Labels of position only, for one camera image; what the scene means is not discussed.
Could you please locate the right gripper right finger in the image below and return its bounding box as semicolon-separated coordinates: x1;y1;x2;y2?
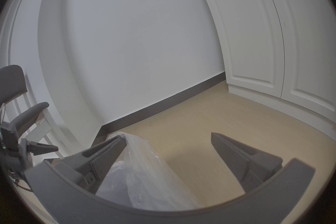
211;132;284;195

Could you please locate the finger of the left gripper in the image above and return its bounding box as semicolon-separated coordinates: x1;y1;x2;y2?
27;141;59;156

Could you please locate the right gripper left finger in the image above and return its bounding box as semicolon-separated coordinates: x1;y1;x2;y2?
56;134;130;193

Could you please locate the clear plastic bag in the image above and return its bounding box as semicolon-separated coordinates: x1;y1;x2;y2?
95;132;209;211

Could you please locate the grey seat white chair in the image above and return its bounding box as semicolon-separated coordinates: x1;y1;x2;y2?
0;65;63;163

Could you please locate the white wardrobe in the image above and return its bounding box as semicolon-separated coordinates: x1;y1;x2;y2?
180;0;336;139

